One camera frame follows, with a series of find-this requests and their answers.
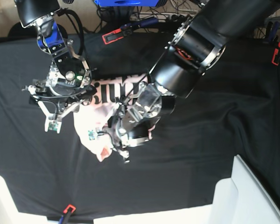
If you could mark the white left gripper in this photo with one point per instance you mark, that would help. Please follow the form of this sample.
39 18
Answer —
103 141

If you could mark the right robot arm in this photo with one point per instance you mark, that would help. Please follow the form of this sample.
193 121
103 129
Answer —
68 82

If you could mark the red clamp edge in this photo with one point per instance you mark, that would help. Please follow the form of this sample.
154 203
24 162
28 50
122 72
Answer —
276 55
69 210

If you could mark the red clamp front edge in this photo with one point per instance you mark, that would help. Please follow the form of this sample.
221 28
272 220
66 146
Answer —
69 210

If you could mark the black table cloth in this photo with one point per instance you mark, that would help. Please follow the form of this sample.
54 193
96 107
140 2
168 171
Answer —
234 109

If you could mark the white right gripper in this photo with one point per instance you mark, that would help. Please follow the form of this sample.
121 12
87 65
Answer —
56 108

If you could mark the pink T-shirt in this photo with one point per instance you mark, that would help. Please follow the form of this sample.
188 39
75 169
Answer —
96 113

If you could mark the blue box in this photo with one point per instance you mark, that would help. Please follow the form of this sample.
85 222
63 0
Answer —
126 3

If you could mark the red clamp right edge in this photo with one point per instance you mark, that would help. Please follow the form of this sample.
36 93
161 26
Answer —
276 55

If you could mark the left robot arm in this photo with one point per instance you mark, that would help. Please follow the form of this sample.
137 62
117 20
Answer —
197 45

